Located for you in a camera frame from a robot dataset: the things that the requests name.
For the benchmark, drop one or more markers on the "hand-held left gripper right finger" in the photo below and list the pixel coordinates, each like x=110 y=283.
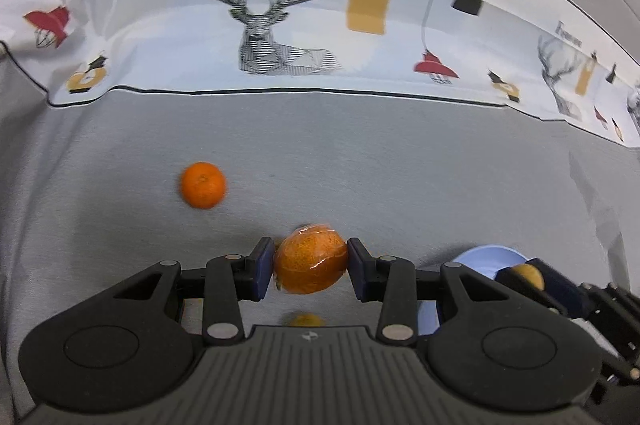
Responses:
x=356 y=269

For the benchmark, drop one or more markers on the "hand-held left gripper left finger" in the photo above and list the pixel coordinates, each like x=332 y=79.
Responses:
x=263 y=269

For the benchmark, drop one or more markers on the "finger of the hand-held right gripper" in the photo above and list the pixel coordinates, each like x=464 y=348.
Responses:
x=506 y=278
x=557 y=290

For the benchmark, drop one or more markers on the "yellow-brown longan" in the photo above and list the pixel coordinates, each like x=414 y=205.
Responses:
x=531 y=275

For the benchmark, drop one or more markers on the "light blue plate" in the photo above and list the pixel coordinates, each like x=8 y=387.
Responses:
x=480 y=257

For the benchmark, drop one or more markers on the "plastic-wrapped orange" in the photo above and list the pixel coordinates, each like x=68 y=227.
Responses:
x=310 y=262

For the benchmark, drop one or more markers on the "orange mandarin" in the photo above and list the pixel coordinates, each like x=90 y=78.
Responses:
x=202 y=185
x=303 y=320

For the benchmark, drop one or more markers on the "deer and lamp printed cloth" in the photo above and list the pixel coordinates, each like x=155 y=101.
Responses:
x=310 y=15

